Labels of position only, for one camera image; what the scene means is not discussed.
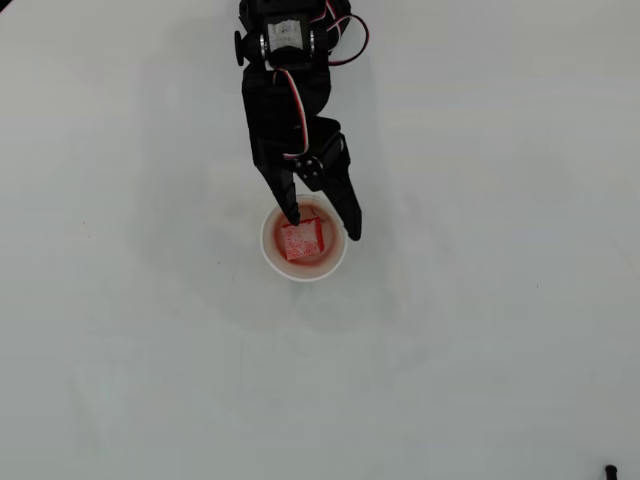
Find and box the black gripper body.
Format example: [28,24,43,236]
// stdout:
[242,63,350,171]

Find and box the red foam cube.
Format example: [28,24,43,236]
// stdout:
[279,216,325,262]

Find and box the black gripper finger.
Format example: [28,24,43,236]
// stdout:
[252,160,302,228]
[293,148,363,243]

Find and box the red black forearm servo cable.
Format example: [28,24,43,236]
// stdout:
[324,0,372,69]

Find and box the red white gripper servo cable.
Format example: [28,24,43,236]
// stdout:
[272,68,314,162]

